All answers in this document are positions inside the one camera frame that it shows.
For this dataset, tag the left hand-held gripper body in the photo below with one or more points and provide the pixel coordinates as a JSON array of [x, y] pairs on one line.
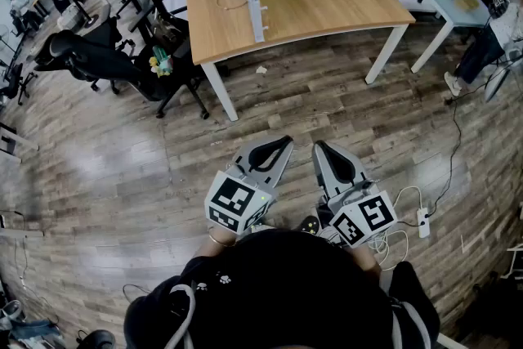
[[235, 200]]

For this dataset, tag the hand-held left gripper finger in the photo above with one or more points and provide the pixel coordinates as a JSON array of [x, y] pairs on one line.
[[255, 151], [282, 167]]

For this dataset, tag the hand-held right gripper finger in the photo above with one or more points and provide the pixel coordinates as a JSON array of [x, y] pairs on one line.
[[323, 167], [351, 171]]

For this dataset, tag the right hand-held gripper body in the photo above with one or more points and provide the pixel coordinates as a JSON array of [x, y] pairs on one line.
[[367, 216]]

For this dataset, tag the person's right forearm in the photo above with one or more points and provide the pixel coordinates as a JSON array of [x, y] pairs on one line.
[[367, 259]]

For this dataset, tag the person's left forearm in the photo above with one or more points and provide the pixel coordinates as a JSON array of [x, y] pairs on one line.
[[212, 247]]

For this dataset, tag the white power strip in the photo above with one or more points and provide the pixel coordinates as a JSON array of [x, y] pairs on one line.
[[423, 222]]

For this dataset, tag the black shoe with yellow dots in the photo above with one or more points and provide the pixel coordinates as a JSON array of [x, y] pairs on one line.
[[311, 225]]

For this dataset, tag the paper scrap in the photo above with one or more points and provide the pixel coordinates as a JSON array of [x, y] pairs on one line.
[[261, 70]]

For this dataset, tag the person's black top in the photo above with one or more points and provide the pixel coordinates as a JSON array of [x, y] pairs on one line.
[[286, 290]]

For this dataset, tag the colourful plush toy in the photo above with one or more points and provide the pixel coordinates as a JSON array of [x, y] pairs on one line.
[[162, 63]]

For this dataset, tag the brown bag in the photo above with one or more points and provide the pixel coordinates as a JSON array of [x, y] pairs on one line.
[[165, 32]]

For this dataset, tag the wooden table with white legs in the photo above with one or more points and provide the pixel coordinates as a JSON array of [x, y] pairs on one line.
[[327, 16]]

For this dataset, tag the black mesh office chair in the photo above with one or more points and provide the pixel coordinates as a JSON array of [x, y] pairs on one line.
[[90, 59]]

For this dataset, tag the woven yellow mat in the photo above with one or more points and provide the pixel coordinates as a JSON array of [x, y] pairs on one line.
[[466, 3]]

